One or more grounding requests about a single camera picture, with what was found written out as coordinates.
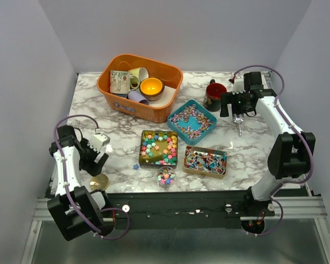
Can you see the teal tin swirl lollipops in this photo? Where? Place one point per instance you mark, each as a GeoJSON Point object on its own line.
{"type": "Point", "coordinates": [192, 122]}

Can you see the orange plastic bin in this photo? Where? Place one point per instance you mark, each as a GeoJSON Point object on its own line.
{"type": "Point", "coordinates": [171, 76]}

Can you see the illustrated white mug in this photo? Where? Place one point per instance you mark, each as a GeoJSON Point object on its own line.
{"type": "Point", "coordinates": [119, 82]}

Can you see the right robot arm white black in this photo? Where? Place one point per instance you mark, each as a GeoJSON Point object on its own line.
{"type": "Point", "coordinates": [291, 157]}

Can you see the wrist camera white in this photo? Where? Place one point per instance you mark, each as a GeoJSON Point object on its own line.
{"type": "Point", "coordinates": [98, 141]}
{"type": "Point", "coordinates": [237, 86]}

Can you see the gold tin star candies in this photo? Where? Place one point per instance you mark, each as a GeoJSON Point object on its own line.
{"type": "Point", "coordinates": [158, 148]}

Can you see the aluminium frame rail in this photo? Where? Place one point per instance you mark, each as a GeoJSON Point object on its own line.
{"type": "Point", "coordinates": [41, 212]}
{"type": "Point", "coordinates": [300, 207]}

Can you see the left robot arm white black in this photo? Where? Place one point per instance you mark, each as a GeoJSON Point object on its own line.
{"type": "Point", "coordinates": [74, 209]}

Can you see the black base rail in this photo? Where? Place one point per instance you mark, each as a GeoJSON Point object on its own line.
{"type": "Point", "coordinates": [194, 209]}

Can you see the clear glass bowl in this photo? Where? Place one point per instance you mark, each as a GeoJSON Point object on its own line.
{"type": "Point", "coordinates": [166, 176]}

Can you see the lavender cup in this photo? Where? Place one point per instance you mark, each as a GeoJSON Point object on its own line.
{"type": "Point", "coordinates": [137, 97]}

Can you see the pale green mug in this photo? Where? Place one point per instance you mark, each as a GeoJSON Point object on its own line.
{"type": "Point", "coordinates": [137, 76]}

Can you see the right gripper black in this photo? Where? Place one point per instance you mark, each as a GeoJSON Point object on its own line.
{"type": "Point", "coordinates": [227, 98]}

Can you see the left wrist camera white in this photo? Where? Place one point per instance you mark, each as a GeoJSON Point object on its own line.
{"type": "Point", "coordinates": [98, 141]}

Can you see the yellow inside dark cup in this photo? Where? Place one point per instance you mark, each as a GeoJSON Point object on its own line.
{"type": "Point", "coordinates": [152, 88]}

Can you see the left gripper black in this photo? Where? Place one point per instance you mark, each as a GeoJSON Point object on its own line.
{"type": "Point", "coordinates": [92, 166]}

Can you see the gold tin round lollipops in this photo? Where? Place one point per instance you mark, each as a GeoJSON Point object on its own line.
{"type": "Point", "coordinates": [205, 162]}

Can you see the metal scoop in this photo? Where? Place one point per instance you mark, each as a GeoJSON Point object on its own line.
{"type": "Point", "coordinates": [238, 119]}

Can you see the gold round lid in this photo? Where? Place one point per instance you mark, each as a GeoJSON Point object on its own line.
{"type": "Point", "coordinates": [99, 182]}

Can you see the black red skull mug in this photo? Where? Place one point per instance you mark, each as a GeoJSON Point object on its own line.
{"type": "Point", "coordinates": [212, 97]}

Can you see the right aluminium frame rail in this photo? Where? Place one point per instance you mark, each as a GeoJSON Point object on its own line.
{"type": "Point", "coordinates": [300, 207]}

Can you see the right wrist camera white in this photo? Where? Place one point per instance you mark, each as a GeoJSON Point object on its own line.
{"type": "Point", "coordinates": [237, 86]}

